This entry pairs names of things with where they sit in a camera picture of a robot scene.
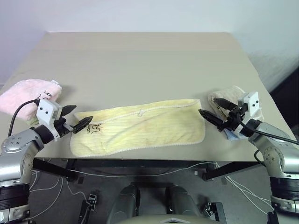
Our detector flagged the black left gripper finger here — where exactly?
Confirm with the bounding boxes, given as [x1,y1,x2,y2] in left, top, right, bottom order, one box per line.
[61,105,77,117]
[72,115,94,134]

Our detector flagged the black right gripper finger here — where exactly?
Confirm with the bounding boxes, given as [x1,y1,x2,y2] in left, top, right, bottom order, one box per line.
[198,108,223,131]
[213,98,237,111]

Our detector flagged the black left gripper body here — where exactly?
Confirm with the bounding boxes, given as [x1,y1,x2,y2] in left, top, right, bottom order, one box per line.
[54,117,75,139]

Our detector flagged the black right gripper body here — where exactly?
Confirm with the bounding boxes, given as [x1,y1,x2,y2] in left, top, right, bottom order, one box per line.
[220,104,249,132]

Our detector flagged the yellow towel with scalloped edge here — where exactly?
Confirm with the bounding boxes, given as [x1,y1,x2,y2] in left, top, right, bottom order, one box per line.
[69,98,206,157]

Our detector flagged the folded beige towel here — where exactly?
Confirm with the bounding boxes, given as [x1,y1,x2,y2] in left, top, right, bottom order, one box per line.
[207,85,265,122]

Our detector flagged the folded pink fluffy towel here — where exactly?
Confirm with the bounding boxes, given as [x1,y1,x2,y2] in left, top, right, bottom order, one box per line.
[0,79,63,122]

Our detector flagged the folded light blue cloth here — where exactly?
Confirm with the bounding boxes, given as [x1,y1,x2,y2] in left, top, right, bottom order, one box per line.
[223,129,242,141]

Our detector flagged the dark rounded grey shape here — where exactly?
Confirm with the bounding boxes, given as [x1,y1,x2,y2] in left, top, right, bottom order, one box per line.
[107,183,141,224]
[164,183,203,224]

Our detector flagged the olive grey robot torso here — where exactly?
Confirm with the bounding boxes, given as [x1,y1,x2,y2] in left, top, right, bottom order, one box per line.
[125,215,221,224]

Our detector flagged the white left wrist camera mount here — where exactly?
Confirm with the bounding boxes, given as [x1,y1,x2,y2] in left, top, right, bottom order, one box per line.
[36,98,63,141]

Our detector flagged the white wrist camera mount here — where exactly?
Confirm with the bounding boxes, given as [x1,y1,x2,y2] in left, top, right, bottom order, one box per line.
[233,91,262,139]
[36,98,63,141]

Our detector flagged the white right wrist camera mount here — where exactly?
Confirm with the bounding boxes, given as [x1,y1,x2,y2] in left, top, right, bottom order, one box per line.
[233,91,262,139]

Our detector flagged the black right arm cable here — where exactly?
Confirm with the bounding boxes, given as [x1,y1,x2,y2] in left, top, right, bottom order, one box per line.
[238,122,299,164]

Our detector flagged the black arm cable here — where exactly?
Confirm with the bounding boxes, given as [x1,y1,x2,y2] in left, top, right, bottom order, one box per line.
[238,122,299,164]
[8,99,41,137]

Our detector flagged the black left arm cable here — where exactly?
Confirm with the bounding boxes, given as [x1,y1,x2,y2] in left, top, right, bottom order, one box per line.
[8,99,41,137]

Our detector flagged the thin white floor cable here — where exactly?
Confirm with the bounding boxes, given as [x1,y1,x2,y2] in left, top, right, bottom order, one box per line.
[214,162,274,217]
[29,162,219,219]

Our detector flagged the black metal table frame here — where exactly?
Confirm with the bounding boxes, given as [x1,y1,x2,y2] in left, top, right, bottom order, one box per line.
[32,158,267,183]

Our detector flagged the black metal floor bracket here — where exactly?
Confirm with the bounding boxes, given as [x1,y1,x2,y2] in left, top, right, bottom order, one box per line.
[78,193,99,224]
[202,201,226,224]

